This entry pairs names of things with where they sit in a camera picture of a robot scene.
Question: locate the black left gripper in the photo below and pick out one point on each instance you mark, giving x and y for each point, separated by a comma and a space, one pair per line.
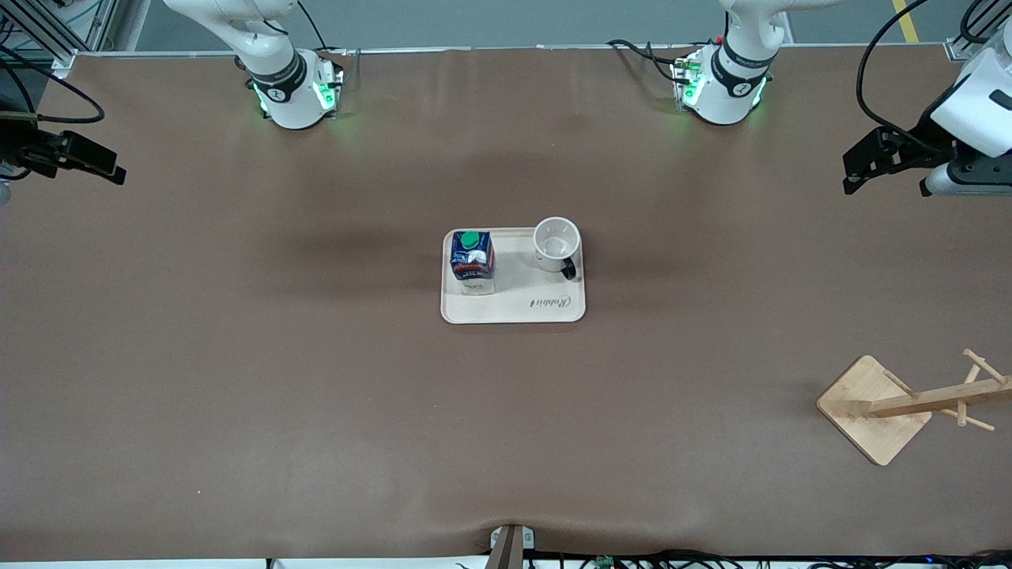
922, 141

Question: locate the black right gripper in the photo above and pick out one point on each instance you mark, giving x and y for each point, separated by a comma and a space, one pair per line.
17, 150

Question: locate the white smiley face mug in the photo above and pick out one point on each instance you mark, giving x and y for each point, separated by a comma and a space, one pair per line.
556, 241

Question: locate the blue milk carton green cap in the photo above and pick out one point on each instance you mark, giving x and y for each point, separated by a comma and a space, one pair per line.
473, 265

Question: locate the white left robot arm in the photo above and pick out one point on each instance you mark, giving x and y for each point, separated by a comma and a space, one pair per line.
723, 87

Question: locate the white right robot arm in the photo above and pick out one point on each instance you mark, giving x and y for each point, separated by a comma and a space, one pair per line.
277, 87

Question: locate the cream tray with Rabbit print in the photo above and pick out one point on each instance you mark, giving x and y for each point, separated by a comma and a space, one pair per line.
538, 304

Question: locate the wooden mug tree stand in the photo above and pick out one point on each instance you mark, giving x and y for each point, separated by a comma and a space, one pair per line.
874, 419

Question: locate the aluminium frame profile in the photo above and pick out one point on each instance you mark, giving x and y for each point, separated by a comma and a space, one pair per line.
47, 32

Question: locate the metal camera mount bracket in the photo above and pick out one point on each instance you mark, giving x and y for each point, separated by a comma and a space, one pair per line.
510, 549

